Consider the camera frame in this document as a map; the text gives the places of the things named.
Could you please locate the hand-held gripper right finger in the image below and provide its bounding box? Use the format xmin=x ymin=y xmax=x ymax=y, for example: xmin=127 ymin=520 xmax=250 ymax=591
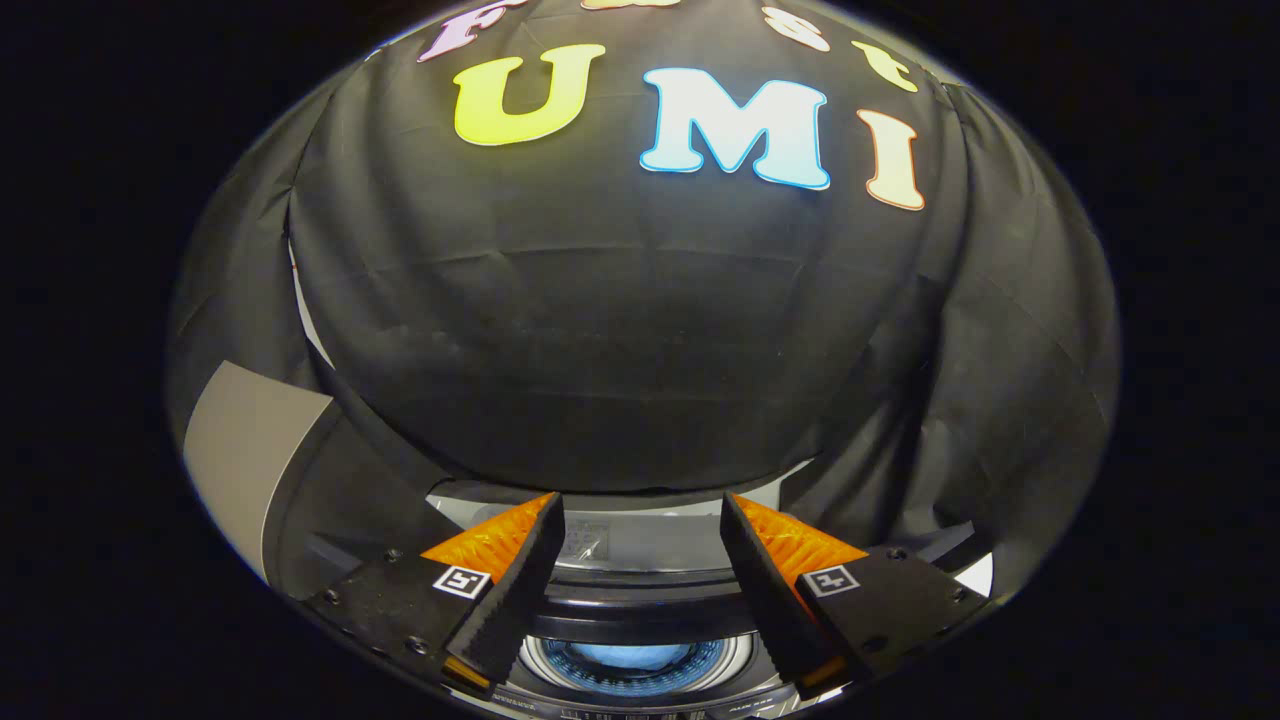
xmin=720 ymin=492 xmax=993 ymax=698

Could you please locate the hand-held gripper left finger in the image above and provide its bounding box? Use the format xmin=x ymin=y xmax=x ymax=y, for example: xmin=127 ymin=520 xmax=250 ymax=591
xmin=303 ymin=492 xmax=566 ymax=693

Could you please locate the light blue polo shirt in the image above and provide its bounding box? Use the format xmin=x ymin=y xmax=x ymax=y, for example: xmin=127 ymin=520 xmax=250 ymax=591
xmin=570 ymin=643 xmax=701 ymax=673

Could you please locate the dark grey washing machine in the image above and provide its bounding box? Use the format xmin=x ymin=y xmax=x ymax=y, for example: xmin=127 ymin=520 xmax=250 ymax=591
xmin=425 ymin=465 xmax=996 ymax=720

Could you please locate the white flat board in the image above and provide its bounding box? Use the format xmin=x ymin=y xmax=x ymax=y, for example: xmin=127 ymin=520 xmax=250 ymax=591
xmin=955 ymin=552 xmax=995 ymax=599

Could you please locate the grey cabinet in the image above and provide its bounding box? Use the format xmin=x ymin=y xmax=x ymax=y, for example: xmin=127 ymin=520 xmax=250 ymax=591
xmin=183 ymin=360 xmax=446 ymax=601

